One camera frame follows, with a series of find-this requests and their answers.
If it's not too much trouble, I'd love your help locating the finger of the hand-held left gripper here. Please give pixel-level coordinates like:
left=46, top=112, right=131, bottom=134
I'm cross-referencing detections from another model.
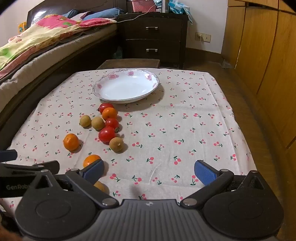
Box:
left=0, top=160, right=60, bottom=175
left=0, top=150, right=18, bottom=161

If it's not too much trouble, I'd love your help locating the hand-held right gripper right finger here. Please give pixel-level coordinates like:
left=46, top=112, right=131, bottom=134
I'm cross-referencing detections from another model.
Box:
left=180, top=159, right=274, bottom=208

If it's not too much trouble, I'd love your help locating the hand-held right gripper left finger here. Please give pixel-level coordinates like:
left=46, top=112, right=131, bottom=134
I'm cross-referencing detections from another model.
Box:
left=23, top=159, right=119, bottom=208

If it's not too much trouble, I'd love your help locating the small orange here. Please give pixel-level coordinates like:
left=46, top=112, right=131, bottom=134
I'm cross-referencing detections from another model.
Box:
left=63, top=133, right=80, bottom=151
left=83, top=154, right=102, bottom=168
left=102, top=108, right=118, bottom=120

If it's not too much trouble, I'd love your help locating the brown longan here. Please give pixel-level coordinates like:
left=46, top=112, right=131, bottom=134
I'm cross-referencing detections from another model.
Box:
left=94, top=181, right=107, bottom=193
left=79, top=115, right=92, bottom=128
left=91, top=116, right=106, bottom=130
left=109, top=137, right=124, bottom=153

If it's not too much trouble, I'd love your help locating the red cherry tomato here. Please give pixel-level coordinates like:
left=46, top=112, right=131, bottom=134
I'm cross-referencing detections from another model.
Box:
left=98, top=127, right=117, bottom=143
left=105, top=118, right=119, bottom=129
left=98, top=103, right=115, bottom=114

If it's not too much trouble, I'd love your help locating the white floral-rim plate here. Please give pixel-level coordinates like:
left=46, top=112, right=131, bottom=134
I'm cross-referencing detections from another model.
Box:
left=92, top=68, right=160, bottom=104

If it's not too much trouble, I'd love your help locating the dark wooden bed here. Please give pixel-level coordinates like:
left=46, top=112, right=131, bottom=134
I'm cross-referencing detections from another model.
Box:
left=0, top=9, right=119, bottom=144

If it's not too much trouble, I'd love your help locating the cherry print tablecloth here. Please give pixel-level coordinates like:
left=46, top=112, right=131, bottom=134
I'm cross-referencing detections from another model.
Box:
left=6, top=68, right=257, bottom=209

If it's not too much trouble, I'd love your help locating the beige mattress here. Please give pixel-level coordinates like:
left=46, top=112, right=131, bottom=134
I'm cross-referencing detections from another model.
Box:
left=0, top=24, right=117, bottom=93

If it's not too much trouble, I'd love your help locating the dark wooden stool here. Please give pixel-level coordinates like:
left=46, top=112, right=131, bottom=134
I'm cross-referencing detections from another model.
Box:
left=96, top=59, right=160, bottom=70

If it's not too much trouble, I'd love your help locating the colourful printed quilt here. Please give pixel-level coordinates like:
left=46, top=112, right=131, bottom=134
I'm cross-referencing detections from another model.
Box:
left=0, top=14, right=117, bottom=77

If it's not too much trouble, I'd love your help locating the light wooden wardrobe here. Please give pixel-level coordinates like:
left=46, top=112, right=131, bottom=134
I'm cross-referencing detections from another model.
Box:
left=221, top=0, right=296, bottom=149

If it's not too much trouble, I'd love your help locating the dark wooden nightstand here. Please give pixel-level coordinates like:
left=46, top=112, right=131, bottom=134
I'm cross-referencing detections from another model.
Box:
left=117, top=13, right=189, bottom=69

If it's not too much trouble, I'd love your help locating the blue pillow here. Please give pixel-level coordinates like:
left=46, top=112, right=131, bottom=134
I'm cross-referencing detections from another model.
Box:
left=62, top=8, right=125, bottom=21

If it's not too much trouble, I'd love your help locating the light blue plastic bag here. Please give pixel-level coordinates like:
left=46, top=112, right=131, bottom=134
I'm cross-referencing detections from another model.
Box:
left=169, top=0, right=193, bottom=24

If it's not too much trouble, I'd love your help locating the pink basket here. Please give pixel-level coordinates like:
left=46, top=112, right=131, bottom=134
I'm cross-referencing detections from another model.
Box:
left=131, top=0, right=153, bottom=12

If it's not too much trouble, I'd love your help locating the nightstand drawer with metal handle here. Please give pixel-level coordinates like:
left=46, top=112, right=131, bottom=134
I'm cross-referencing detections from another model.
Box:
left=126, top=39, right=181, bottom=62
left=126, top=21, right=182, bottom=40

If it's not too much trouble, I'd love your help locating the beige wall socket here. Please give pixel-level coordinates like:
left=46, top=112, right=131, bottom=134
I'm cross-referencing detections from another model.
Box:
left=195, top=32, right=211, bottom=42

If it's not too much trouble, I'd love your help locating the white cable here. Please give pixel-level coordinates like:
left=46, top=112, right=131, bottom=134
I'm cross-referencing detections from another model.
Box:
left=117, top=4, right=158, bottom=23

